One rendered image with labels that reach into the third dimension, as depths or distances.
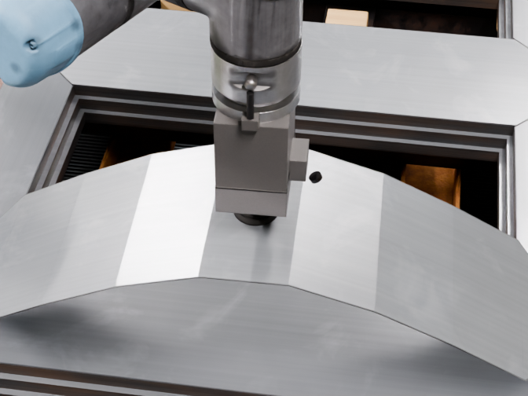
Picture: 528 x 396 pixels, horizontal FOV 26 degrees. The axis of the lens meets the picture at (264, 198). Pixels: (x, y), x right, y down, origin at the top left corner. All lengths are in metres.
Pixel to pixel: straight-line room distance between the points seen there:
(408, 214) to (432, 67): 0.43
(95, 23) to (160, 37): 0.71
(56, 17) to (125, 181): 0.35
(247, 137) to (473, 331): 0.29
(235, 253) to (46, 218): 0.24
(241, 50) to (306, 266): 0.22
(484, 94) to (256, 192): 0.56
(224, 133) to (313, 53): 0.59
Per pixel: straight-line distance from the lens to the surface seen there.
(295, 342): 1.18
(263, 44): 0.90
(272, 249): 1.03
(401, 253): 1.08
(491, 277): 1.14
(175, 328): 1.19
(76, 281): 1.08
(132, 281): 1.04
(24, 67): 0.83
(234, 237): 1.04
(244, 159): 0.97
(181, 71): 1.50
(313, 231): 1.05
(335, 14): 1.69
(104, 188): 1.16
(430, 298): 1.07
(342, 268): 1.04
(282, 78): 0.93
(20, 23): 0.82
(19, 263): 1.16
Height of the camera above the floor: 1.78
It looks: 44 degrees down
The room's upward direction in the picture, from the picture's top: straight up
